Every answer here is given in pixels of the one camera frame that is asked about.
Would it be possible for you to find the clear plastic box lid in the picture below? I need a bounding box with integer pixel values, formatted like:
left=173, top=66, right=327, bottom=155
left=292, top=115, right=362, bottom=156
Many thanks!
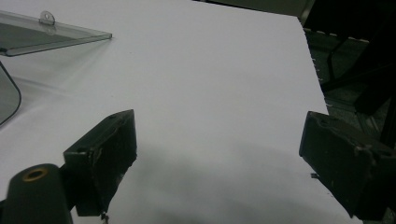
left=0, top=9, right=113, bottom=58

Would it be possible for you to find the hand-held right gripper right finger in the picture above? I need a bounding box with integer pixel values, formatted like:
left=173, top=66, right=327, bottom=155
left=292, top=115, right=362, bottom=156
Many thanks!
left=298, top=110, right=396, bottom=222

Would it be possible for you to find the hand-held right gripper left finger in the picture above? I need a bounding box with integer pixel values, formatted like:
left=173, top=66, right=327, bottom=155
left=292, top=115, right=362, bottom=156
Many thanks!
left=63, top=108, right=138, bottom=217

